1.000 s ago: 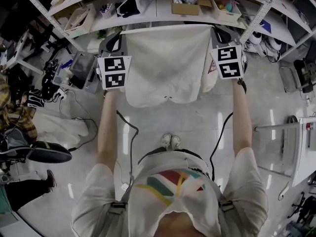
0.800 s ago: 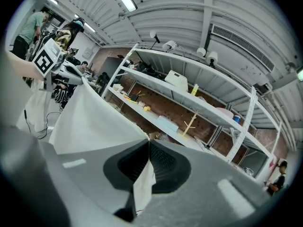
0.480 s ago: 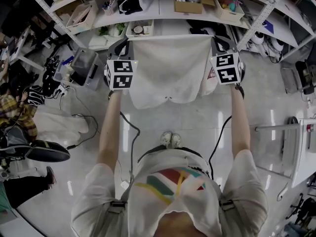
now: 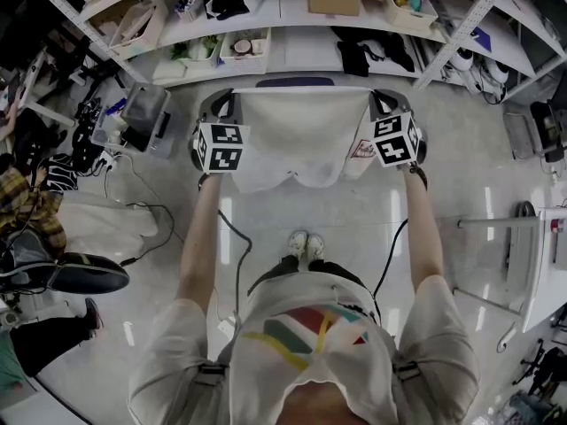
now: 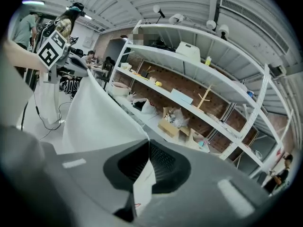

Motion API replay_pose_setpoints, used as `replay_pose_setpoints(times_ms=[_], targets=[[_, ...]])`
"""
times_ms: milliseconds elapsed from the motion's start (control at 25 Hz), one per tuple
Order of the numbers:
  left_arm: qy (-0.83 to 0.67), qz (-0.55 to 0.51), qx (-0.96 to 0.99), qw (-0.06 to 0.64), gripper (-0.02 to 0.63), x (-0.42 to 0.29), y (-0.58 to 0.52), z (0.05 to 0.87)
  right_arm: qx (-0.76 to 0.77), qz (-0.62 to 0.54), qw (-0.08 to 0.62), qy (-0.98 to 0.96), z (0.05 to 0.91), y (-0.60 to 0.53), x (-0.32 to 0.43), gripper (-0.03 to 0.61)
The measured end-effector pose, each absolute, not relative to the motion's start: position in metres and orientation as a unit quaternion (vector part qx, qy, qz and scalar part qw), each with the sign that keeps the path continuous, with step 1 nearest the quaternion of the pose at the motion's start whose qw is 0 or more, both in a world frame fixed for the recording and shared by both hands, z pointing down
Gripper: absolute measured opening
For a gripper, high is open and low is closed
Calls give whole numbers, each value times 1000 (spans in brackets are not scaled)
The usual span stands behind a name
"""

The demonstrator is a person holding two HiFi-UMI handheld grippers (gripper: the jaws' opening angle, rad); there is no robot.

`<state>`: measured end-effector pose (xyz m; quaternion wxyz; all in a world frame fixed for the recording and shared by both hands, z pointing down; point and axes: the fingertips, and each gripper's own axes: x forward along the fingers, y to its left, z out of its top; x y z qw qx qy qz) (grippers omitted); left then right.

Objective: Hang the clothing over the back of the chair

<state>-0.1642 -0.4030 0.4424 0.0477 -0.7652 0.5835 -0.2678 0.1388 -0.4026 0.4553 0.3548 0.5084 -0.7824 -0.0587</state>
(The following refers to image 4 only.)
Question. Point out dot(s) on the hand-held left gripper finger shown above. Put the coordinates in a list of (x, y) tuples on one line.
[(225, 108)]

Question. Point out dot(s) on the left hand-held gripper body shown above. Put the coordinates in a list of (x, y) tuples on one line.
[(221, 146)]

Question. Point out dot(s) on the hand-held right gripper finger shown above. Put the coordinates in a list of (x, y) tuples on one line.
[(385, 106)]

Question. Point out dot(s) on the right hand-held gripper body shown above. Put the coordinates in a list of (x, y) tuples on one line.
[(394, 142)]

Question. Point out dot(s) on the white clothing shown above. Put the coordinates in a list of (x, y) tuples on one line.
[(301, 135)]

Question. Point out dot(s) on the person's left forearm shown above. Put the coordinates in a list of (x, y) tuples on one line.
[(201, 241)]

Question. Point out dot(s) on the person's right forearm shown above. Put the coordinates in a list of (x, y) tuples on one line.
[(423, 237)]

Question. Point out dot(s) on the black clothing pile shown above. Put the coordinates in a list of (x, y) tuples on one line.
[(376, 51)]

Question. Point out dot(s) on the dark right wristband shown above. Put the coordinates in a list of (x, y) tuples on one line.
[(420, 174)]

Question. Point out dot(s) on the white basket with round items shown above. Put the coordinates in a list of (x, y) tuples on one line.
[(246, 53)]

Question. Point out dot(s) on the green artificial plant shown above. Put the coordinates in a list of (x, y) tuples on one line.
[(186, 50)]

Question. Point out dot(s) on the transparent plastic storage box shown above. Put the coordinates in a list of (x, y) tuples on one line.
[(142, 118)]

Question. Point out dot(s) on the white rounded device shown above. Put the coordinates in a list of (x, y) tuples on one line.
[(496, 71), (465, 60)]

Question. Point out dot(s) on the white basket with toys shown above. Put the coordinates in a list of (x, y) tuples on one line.
[(409, 11)]

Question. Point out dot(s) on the pen holder cup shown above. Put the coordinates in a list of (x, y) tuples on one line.
[(186, 10)]

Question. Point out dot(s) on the white metal shelving rack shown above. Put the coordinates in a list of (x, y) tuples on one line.
[(292, 20)]

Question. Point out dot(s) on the white power strip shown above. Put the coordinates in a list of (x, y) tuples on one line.
[(108, 161)]

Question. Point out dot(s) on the white basket with boards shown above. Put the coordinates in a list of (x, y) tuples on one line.
[(137, 29)]

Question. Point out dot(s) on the person's left white shoe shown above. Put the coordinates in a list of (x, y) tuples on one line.
[(297, 244)]

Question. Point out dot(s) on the person's white shoe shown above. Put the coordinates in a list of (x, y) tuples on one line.
[(315, 246), (297, 244)]

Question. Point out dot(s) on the person's right white shoe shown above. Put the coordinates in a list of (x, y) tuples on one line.
[(315, 246)]

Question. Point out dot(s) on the black equipment bundle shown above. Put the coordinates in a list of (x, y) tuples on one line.
[(86, 131)]

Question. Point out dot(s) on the person's black trousers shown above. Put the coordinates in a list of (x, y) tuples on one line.
[(288, 267)]

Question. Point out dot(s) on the black bin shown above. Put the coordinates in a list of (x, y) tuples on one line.
[(547, 131)]

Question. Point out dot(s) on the black and white striped bag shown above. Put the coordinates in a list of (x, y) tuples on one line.
[(59, 173)]

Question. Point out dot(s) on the white power adapter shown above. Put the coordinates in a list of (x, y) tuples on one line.
[(226, 328)]

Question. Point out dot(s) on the white table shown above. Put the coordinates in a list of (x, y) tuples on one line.
[(545, 259)]

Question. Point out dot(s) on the yellow plaid shirt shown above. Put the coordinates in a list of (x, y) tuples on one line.
[(26, 202)]

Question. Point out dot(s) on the person's white printed t-shirt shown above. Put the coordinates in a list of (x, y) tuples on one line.
[(310, 361)]

